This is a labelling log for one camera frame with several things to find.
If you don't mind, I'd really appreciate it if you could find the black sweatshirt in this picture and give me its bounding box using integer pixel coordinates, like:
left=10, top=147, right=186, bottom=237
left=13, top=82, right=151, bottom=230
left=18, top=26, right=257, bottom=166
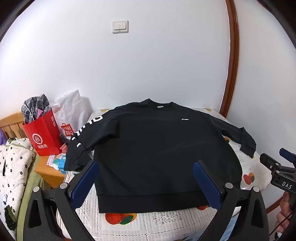
left=63, top=98, right=257, bottom=214

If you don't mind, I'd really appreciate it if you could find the red paper bag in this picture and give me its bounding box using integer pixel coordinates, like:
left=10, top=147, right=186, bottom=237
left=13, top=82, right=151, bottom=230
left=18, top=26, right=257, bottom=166
left=22, top=109, right=63, bottom=157

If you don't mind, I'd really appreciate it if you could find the fruit print tablecloth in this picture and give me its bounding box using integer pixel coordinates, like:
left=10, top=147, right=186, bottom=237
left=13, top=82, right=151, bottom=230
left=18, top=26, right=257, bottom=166
left=55, top=108, right=275, bottom=241

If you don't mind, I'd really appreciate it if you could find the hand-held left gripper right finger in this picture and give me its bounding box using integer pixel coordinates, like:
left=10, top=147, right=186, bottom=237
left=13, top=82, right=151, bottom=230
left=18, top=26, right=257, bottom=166
left=193, top=160, right=270, bottom=241

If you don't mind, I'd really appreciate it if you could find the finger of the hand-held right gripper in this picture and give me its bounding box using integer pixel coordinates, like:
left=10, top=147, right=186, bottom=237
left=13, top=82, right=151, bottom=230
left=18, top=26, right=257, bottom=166
left=279, top=148, right=296, bottom=163
left=259, top=153, right=282, bottom=175

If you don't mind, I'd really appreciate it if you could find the white light switch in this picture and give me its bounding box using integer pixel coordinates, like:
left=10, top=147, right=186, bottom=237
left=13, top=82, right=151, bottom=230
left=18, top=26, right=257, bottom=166
left=112, top=20, right=129, bottom=34

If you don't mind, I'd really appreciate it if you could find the wooden door frame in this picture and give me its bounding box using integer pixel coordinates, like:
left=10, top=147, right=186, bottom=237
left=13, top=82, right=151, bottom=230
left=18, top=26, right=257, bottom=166
left=218, top=0, right=240, bottom=118

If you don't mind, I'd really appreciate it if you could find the person's right hand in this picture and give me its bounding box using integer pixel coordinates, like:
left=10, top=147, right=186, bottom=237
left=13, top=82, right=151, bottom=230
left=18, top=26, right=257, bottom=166
left=276, top=192, right=296, bottom=234

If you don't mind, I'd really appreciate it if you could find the olive green sheet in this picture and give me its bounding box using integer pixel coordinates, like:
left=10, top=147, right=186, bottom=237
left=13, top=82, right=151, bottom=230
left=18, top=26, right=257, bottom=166
left=16, top=148, right=47, bottom=241

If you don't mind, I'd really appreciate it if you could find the white plastic bag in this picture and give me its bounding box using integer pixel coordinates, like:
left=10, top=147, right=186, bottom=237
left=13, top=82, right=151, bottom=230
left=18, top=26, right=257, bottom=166
left=52, top=89, right=81, bottom=145

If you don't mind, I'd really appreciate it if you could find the blue white packet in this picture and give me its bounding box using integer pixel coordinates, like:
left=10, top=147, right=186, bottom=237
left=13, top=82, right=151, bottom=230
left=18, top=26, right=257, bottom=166
left=47, top=154, right=67, bottom=174

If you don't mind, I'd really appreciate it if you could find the wooden headboard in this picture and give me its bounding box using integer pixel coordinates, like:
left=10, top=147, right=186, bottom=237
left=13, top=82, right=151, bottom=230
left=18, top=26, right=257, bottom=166
left=0, top=111, right=30, bottom=139

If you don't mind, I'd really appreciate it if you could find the wooden nightstand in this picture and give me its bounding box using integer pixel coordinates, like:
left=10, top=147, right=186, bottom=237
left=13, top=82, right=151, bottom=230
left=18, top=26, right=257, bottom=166
left=35, top=144, right=67, bottom=189

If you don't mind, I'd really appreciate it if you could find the floral white blanket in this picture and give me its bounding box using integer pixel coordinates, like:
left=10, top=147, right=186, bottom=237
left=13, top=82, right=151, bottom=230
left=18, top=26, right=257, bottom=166
left=0, top=138, right=35, bottom=237

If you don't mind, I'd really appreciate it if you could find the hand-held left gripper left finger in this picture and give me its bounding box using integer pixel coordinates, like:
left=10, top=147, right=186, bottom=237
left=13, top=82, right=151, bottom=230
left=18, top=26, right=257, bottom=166
left=23, top=160, right=100, bottom=241

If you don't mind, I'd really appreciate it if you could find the checkered cloth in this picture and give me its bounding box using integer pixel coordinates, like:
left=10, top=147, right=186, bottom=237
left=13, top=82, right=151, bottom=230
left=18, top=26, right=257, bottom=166
left=21, top=94, right=52, bottom=124

